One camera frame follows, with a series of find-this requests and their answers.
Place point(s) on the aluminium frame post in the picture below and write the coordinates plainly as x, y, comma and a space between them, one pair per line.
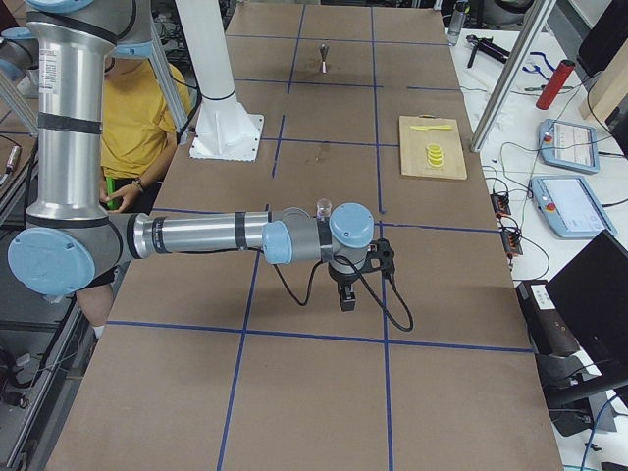
539, 13

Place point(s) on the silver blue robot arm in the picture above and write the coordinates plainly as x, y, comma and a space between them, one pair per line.
76, 230

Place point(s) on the clear glass shaker cup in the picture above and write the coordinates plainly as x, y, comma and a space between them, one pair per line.
324, 208

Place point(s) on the steel jigger measuring cup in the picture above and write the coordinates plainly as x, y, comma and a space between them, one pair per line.
323, 50

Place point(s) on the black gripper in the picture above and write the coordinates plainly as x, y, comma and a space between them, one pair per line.
343, 280

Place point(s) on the black tripod tool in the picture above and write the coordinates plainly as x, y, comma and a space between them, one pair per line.
487, 46

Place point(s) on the red water bottle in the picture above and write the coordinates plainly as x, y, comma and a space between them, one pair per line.
555, 84

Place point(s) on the yellow plastic knife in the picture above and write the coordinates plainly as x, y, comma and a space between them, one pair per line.
431, 127

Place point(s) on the bamboo cutting board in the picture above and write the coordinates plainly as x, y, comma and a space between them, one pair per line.
413, 152

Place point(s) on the black monitor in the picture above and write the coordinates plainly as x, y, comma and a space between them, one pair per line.
590, 295

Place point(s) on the person in yellow shirt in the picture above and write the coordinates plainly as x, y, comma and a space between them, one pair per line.
139, 137

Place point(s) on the blue teach pendant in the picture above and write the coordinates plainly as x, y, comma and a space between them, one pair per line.
570, 207
569, 146

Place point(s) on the blue teach pendant near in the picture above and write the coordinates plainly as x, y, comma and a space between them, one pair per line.
570, 207

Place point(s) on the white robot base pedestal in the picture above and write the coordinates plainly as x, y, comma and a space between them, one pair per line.
223, 130

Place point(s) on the clear water bottle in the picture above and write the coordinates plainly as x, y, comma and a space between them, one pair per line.
457, 20

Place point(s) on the blue teach pendant far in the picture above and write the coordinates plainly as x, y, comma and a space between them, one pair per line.
569, 146

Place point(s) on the black computer box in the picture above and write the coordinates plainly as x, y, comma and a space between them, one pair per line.
548, 331

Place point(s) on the lemon slice rightmost top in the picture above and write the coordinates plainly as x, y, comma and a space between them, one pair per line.
434, 148

